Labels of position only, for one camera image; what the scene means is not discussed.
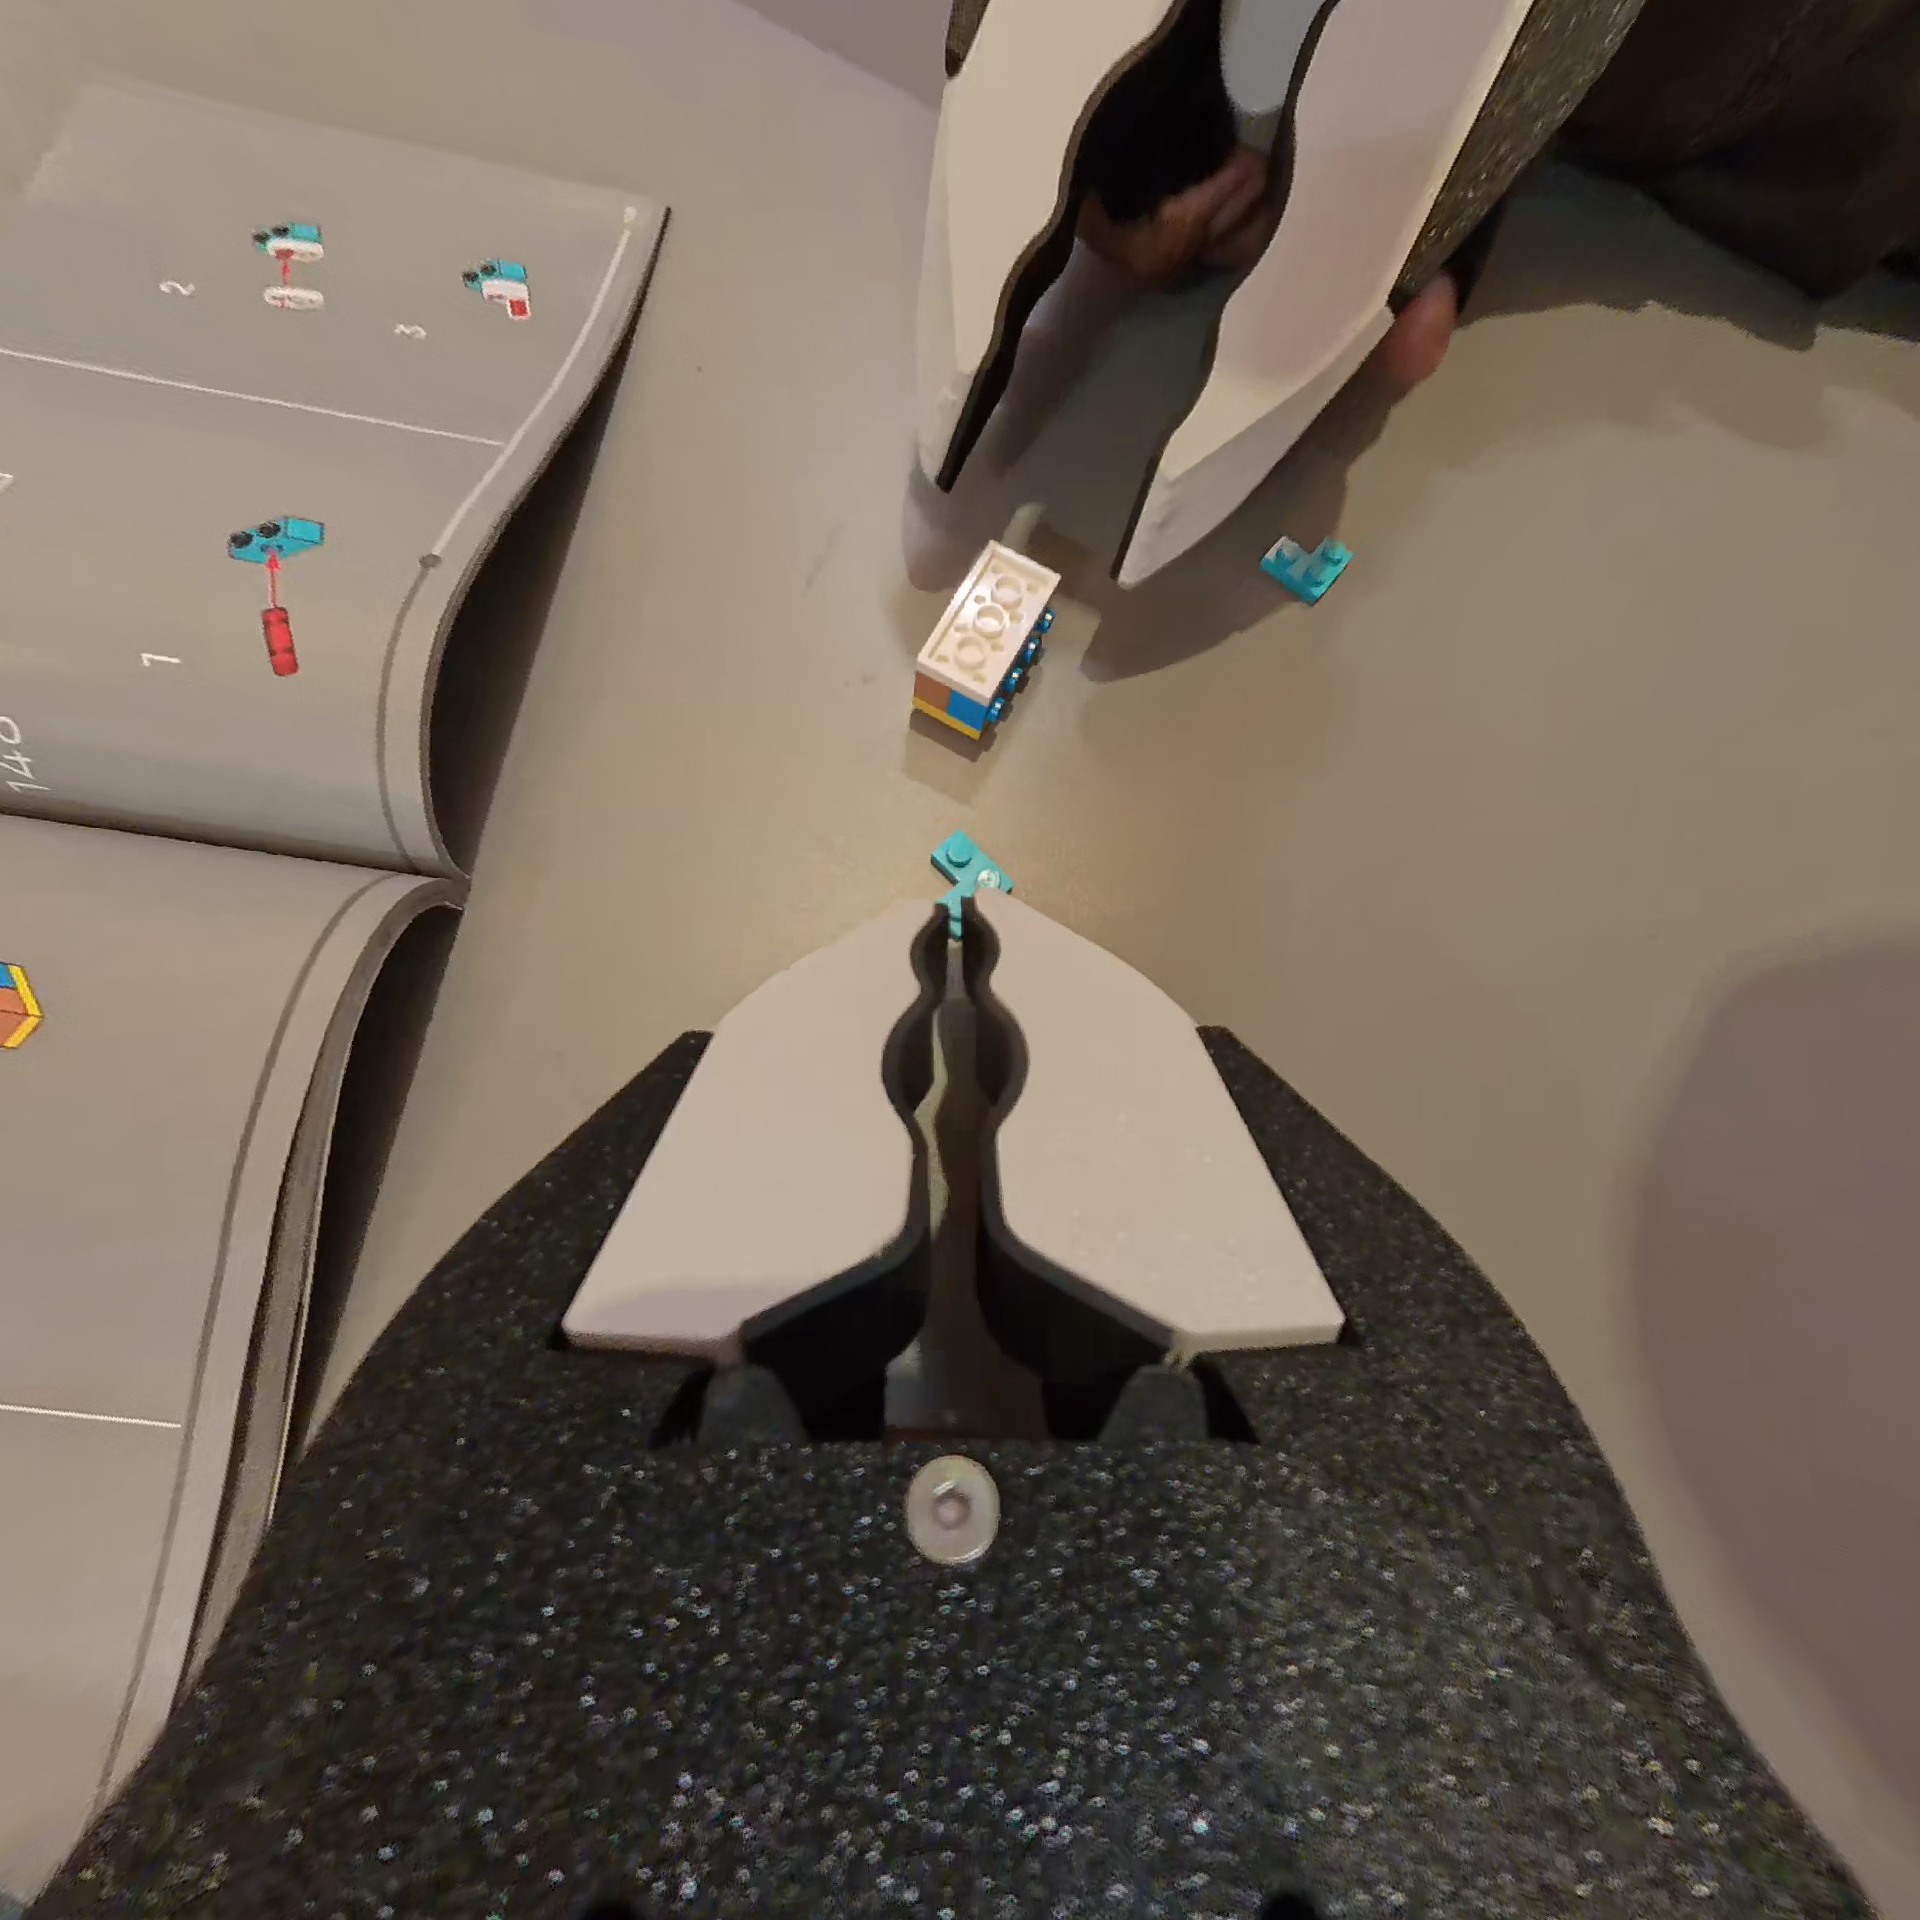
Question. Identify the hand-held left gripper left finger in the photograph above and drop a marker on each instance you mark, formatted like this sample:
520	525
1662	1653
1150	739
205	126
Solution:
765	1186

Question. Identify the grey instruction booklet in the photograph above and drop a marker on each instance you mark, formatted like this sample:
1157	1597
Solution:
226	450

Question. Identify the person's right hand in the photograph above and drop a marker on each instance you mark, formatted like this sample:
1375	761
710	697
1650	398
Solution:
1185	226

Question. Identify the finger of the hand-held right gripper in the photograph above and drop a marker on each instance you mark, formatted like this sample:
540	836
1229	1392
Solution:
1007	152
1352	196

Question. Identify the teal corner plate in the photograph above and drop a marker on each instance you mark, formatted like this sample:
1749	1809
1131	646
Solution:
969	870
1306	569

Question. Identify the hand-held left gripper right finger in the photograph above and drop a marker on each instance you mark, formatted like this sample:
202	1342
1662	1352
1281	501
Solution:
1157	1186

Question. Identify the grey desk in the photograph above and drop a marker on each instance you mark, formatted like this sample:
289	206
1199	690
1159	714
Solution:
1500	824

